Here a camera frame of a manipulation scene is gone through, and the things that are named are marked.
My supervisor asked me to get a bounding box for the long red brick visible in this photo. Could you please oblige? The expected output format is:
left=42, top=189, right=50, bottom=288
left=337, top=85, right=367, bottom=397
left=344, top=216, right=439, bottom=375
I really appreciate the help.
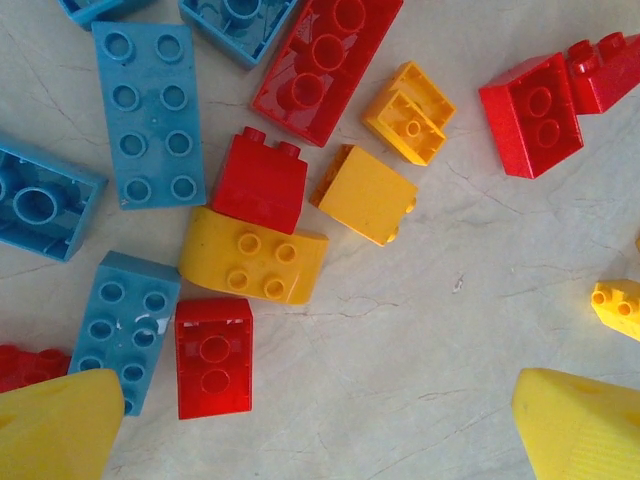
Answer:
left=251, top=0, right=405, bottom=149

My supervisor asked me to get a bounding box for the small yellow brick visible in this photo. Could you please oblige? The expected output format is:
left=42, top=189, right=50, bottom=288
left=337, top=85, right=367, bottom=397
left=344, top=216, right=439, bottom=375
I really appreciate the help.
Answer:
left=361, top=60, right=458, bottom=167

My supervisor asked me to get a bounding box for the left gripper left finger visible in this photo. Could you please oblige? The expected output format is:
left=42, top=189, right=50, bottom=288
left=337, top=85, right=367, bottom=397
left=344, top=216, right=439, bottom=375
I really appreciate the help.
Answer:
left=0, top=368, right=126, bottom=480

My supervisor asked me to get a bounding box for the yellow two-by-two brick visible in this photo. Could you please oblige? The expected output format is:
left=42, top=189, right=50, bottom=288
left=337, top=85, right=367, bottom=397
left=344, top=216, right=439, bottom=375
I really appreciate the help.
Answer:
left=309, top=144, right=420, bottom=249

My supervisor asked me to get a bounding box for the yellow curved brick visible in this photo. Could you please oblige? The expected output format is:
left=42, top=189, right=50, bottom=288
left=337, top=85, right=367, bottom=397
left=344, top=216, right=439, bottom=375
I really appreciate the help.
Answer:
left=178, top=205, right=331, bottom=306

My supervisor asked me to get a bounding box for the yellow two-stud sloped brick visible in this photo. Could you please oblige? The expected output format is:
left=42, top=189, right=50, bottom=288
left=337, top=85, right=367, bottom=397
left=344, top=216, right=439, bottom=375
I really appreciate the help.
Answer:
left=590, top=279, right=640, bottom=343

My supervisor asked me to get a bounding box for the red two-by-two brick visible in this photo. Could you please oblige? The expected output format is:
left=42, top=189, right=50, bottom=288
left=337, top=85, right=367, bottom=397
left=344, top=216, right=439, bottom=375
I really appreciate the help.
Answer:
left=211, top=125, right=309, bottom=236

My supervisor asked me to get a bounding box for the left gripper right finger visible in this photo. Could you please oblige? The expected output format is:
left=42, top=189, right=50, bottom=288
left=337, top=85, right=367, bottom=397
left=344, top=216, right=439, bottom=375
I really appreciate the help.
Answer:
left=511, top=368, right=640, bottom=480

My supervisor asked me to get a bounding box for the scuffed blue two-by-four brick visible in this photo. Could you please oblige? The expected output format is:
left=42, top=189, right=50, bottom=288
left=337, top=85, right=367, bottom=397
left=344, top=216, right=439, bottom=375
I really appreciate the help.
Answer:
left=67, top=250, right=183, bottom=418

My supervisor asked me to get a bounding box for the red sloped brick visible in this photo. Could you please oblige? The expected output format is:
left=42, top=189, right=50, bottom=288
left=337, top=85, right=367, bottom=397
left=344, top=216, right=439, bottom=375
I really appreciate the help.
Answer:
left=174, top=297, right=255, bottom=421
left=478, top=51, right=585, bottom=180

